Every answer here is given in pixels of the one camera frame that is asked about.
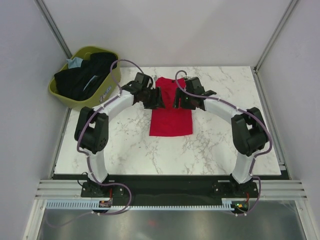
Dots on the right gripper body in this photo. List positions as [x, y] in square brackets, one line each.
[188, 103]

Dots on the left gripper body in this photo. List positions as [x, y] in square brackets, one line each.
[148, 98]

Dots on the red t shirt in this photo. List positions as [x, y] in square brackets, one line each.
[170, 121]

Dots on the olive green plastic bin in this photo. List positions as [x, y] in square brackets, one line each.
[101, 94]

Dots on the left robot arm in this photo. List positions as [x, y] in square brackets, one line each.
[92, 129]

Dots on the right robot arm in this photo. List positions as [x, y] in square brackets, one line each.
[248, 129]

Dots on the black t shirt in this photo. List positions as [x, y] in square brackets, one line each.
[81, 83]

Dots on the light blue t shirt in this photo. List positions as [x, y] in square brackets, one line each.
[76, 62]

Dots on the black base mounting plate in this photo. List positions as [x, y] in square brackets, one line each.
[169, 189]

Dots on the right aluminium frame post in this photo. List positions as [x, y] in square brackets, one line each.
[276, 33]

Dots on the aluminium frame post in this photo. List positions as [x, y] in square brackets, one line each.
[44, 10]
[276, 33]

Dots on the white slotted cable duct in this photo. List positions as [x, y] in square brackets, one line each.
[107, 204]

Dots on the left aluminium frame post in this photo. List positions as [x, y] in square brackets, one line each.
[44, 10]

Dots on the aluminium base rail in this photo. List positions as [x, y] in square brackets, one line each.
[271, 190]

